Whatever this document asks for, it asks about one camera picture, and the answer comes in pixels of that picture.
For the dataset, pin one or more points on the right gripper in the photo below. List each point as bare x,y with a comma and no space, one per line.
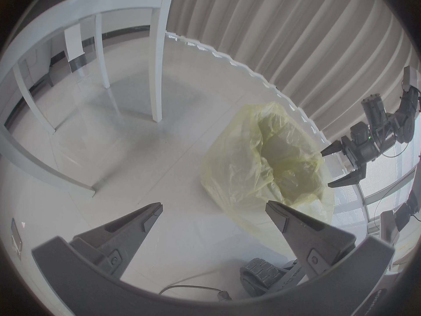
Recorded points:
368,153

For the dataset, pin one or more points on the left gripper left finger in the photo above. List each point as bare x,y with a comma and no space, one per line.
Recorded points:
125,235

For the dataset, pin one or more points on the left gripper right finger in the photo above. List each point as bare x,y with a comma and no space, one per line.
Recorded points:
312,239

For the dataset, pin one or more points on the yellow plastic bag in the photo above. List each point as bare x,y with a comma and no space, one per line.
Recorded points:
236,163

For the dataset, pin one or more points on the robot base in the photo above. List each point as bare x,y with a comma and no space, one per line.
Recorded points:
263,272

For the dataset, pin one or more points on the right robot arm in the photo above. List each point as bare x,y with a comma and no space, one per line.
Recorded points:
406,123

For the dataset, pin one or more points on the pale grey curtain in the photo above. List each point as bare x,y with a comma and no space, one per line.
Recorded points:
279,28

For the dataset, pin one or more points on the grey and white chair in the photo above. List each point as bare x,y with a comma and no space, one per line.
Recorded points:
158,61

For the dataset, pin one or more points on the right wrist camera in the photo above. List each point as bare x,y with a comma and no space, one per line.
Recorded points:
359,133

